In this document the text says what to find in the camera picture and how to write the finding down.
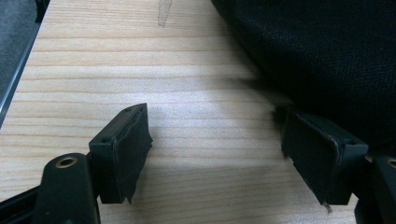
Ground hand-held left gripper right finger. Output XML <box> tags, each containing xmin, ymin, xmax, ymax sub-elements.
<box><xmin>275</xmin><ymin>105</ymin><xmax>370</xmax><ymax>207</ymax></box>

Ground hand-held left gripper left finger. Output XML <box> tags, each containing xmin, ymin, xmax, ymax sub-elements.
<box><xmin>88</xmin><ymin>103</ymin><xmax>154</xmax><ymax>205</ymax></box>

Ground black cloth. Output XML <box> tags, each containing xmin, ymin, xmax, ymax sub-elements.
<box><xmin>210</xmin><ymin>0</ymin><xmax>396</xmax><ymax>150</ymax></box>

